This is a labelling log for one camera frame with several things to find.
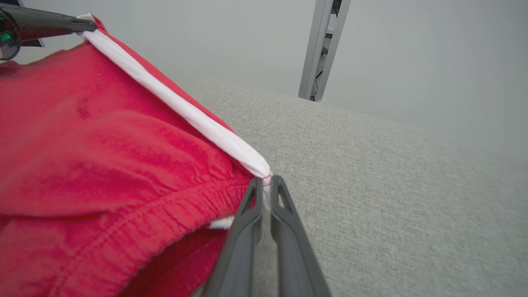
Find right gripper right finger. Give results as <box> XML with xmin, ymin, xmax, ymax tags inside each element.
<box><xmin>270</xmin><ymin>175</ymin><xmax>332</xmax><ymax>297</ymax></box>

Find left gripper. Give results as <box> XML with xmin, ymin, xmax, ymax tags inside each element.
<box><xmin>0</xmin><ymin>4</ymin><xmax>97</xmax><ymax>61</ymax></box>

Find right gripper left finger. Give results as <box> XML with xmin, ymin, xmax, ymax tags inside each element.
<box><xmin>202</xmin><ymin>177</ymin><xmax>264</xmax><ymax>297</ymax></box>

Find red shorts with white stripe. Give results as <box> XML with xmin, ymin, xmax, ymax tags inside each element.
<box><xmin>0</xmin><ymin>14</ymin><xmax>273</xmax><ymax>297</ymax></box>

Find grey metal partition post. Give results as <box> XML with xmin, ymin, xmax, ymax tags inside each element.
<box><xmin>298</xmin><ymin>0</ymin><xmax>352</xmax><ymax>102</ymax></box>

